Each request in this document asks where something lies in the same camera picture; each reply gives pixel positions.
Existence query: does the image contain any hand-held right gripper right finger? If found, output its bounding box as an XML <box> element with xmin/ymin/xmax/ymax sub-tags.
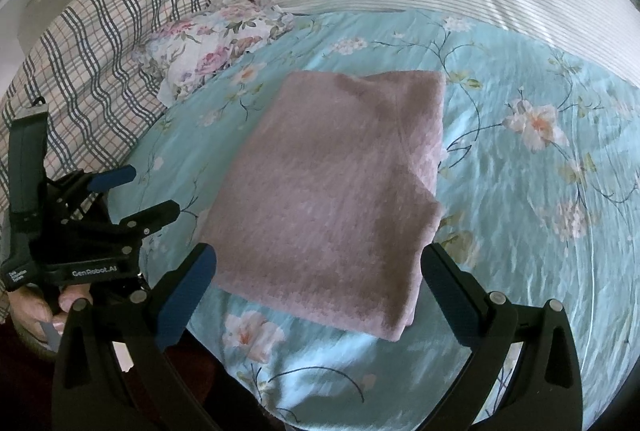
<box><xmin>422</xmin><ymin>242</ymin><xmax>583</xmax><ymax>431</ymax></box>

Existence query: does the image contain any mauve fuzzy sweater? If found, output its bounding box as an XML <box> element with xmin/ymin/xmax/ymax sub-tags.
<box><xmin>197</xmin><ymin>70</ymin><xmax>447</xmax><ymax>343</ymax></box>

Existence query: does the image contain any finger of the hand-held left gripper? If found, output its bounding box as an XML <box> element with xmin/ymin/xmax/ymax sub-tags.
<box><xmin>75</xmin><ymin>164</ymin><xmax>137</xmax><ymax>199</ymax></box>
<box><xmin>117</xmin><ymin>199</ymin><xmax>181</xmax><ymax>242</ymax></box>

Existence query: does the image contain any plaid checked cloth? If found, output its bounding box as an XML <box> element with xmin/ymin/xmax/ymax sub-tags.
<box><xmin>0</xmin><ymin>0</ymin><xmax>261</xmax><ymax>232</ymax></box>

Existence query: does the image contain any dark red cloth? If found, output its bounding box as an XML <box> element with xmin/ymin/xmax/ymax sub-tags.
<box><xmin>0</xmin><ymin>316</ymin><xmax>281</xmax><ymax>431</ymax></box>

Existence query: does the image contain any person's left hand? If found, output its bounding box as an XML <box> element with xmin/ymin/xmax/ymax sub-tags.
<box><xmin>7</xmin><ymin>283</ymin><xmax>93</xmax><ymax>352</ymax></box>

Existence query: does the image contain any teal floral bed sheet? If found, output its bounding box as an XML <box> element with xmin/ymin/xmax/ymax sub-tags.
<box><xmin>112</xmin><ymin>8</ymin><xmax>640</xmax><ymax>431</ymax></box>

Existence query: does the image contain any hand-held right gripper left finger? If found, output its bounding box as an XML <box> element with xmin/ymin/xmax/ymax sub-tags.
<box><xmin>52</xmin><ymin>242</ymin><xmax>218</xmax><ymax>431</ymax></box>

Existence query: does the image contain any white floral pillowcase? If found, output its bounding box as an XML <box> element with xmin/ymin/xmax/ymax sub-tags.
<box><xmin>145</xmin><ymin>1</ymin><xmax>296</xmax><ymax>108</ymax></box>

